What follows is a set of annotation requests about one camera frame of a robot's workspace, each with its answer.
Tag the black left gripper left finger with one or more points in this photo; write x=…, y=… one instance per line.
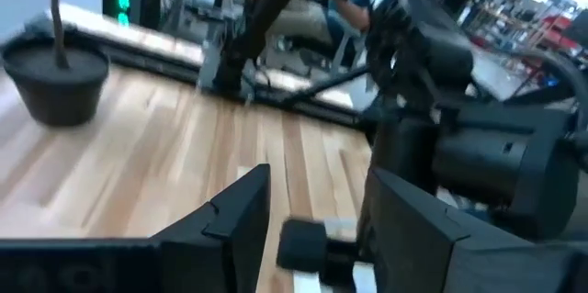
x=220, y=242

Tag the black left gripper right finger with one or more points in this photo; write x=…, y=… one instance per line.
x=413, y=247

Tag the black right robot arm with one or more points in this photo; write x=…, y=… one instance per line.
x=482, y=164

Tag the black plant pot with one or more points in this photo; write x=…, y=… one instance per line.
x=55, y=86

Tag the person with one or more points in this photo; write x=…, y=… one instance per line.
x=349, y=13

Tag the black device with green light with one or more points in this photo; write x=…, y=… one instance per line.
x=120, y=3

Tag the green leafy plant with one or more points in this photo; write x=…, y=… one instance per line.
x=57, y=17

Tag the black aluminium table frame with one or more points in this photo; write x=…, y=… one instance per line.
x=151, y=61

